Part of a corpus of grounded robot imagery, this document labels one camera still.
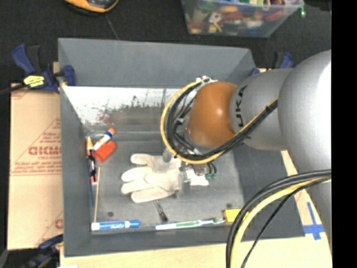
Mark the yellow pencil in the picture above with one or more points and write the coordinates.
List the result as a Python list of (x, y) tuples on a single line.
[(89, 145)]

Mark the orange block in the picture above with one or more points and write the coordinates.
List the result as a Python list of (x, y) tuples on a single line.
[(105, 151)]

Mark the white and green toothbrush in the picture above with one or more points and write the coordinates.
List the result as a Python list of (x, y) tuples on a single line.
[(184, 224)]

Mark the grey metal bin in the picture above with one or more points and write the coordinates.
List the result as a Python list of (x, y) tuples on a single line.
[(145, 66)]

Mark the thin black tool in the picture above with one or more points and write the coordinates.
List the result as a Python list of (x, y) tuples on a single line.
[(161, 211)]

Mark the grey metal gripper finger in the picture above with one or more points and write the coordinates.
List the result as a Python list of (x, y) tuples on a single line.
[(185, 184), (167, 155)]

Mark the yellow block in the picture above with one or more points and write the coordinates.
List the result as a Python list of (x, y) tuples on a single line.
[(231, 215)]

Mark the white glove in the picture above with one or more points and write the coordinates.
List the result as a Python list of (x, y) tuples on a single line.
[(156, 179)]

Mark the blue marker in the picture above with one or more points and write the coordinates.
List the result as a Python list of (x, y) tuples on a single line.
[(114, 225)]

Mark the brown cardboard board, red print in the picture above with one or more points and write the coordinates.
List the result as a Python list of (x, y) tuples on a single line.
[(33, 177)]

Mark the thin wooden stick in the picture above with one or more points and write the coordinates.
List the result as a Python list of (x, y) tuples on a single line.
[(96, 197)]

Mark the white glue stick, orange cap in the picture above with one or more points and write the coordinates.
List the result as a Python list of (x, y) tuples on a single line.
[(103, 139)]

